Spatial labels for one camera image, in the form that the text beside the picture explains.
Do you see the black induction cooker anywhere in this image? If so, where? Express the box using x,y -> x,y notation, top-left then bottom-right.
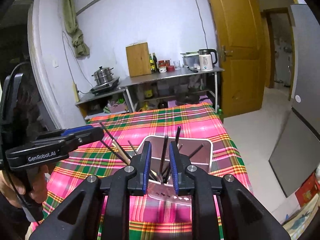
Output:
89,77 -> 119,95

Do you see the white chopstick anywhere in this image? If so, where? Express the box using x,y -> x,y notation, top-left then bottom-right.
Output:
112,139 -> 131,165

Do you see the clear plastic container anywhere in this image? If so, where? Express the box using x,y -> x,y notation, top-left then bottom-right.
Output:
181,52 -> 200,69

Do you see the green hanging cloth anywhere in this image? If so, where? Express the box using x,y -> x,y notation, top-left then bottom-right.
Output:
62,0 -> 90,57

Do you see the pink plaid tablecloth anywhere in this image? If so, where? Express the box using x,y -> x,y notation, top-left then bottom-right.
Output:
43,103 -> 252,239

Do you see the white electric kettle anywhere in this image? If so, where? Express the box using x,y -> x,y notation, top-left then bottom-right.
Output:
198,49 -> 218,71

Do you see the red lidded jar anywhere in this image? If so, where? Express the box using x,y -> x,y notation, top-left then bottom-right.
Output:
158,60 -> 170,73

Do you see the yellow wooden door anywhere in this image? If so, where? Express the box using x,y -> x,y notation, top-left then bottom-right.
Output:
209,0 -> 266,117

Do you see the wooden cutting board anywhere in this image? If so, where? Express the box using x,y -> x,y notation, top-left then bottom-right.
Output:
126,42 -> 151,77

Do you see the dark oil bottle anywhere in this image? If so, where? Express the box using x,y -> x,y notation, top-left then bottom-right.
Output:
152,53 -> 159,72

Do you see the pink utensil holder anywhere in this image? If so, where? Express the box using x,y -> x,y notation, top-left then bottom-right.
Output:
147,137 -> 214,206

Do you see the steel steamer pot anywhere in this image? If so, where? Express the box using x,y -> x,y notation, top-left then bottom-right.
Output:
92,66 -> 113,86

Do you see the steel kitchen shelf table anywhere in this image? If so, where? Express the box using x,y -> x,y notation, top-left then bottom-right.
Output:
119,66 -> 223,112

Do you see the cream bamboo chopstick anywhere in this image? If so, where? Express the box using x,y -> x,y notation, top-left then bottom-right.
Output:
100,140 -> 130,165

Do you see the person's left hand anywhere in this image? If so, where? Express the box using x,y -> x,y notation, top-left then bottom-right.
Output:
0,164 -> 49,209

